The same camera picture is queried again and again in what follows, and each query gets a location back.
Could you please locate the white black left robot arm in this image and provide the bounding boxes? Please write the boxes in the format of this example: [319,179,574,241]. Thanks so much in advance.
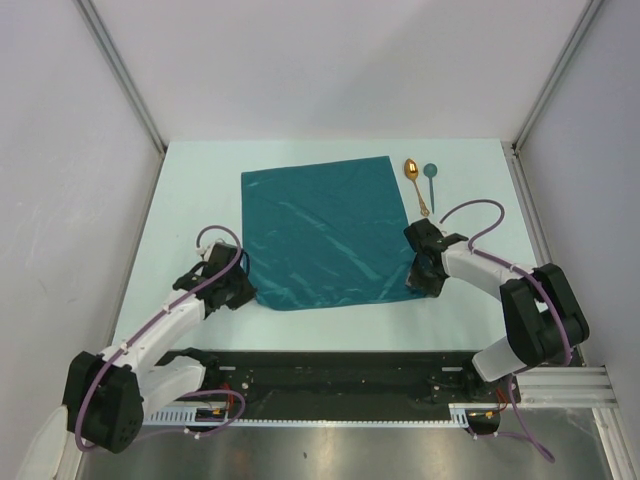
[62,242,256,453]

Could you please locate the right aluminium side rail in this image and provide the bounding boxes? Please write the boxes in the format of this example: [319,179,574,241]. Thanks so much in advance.
[502,142,579,354]

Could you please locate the aluminium corner post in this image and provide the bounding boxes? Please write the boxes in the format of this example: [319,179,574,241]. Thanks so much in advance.
[511,0,607,155]
[73,0,168,157]

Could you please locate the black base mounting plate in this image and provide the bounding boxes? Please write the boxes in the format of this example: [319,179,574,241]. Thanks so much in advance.
[101,349,584,434]

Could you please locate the gold metal spoon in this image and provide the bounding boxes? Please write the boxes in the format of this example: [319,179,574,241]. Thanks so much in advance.
[403,158,430,217]

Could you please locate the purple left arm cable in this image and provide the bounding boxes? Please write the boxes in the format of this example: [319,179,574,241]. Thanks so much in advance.
[72,225,247,454]

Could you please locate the left aluminium corner post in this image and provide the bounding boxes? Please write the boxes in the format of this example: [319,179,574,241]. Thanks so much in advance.
[73,0,168,157]

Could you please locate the aluminium front frame rail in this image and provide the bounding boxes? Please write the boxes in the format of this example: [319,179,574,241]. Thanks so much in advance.
[69,365,620,406]

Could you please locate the white slotted cable duct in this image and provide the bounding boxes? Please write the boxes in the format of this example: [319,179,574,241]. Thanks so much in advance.
[143,404,469,429]

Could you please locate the teal plastic spoon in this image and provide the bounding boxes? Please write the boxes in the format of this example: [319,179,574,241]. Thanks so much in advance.
[423,163,438,211]

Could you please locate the teal satin napkin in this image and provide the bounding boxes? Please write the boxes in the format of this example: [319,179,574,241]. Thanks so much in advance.
[241,156,418,311]

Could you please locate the right aluminium corner post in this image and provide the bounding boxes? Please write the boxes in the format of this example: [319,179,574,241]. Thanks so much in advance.
[511,0,607,155]

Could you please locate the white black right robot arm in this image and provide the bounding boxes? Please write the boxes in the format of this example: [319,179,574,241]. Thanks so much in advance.
[404,219,590,401]

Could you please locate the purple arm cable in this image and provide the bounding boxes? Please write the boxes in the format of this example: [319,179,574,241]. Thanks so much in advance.
[72,225,247,454]
[437,198,576,464]

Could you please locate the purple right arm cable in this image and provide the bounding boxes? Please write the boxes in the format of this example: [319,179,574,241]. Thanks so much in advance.
[437,198,576,464]

